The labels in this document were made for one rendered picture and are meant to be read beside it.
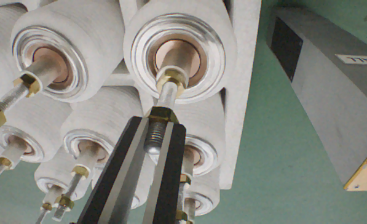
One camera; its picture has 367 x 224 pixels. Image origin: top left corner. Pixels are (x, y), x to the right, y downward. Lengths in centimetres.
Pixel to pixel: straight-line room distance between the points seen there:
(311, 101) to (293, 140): 39
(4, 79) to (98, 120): 11
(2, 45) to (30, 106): 10
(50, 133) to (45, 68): 15
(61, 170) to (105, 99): 17
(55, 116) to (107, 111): 10
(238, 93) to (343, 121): 13
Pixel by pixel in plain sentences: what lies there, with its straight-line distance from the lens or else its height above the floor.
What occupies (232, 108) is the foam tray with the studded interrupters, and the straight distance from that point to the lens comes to 28.
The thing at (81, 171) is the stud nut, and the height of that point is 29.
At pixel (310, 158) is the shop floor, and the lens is 72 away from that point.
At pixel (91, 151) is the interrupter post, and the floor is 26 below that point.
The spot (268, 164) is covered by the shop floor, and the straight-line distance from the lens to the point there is 70.
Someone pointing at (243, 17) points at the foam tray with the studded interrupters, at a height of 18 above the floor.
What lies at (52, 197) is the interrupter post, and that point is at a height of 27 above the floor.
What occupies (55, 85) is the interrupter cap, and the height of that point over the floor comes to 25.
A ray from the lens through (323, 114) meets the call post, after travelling 23.
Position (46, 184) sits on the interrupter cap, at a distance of 43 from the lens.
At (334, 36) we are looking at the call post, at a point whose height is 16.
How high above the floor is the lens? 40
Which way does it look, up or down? 50 degrees down
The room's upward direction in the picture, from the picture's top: 171 degrees counter-clockwise
